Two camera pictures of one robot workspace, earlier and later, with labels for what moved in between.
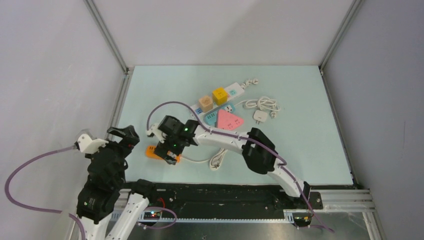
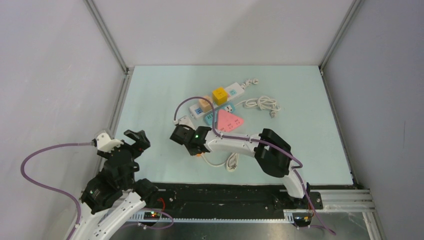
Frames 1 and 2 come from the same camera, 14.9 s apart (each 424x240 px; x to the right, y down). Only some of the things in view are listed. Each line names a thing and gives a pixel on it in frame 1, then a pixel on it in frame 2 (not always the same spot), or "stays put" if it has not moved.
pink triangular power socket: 227,120 stays put
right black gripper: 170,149 to 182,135
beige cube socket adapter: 206,104 stays put
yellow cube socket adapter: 220,96 stays put
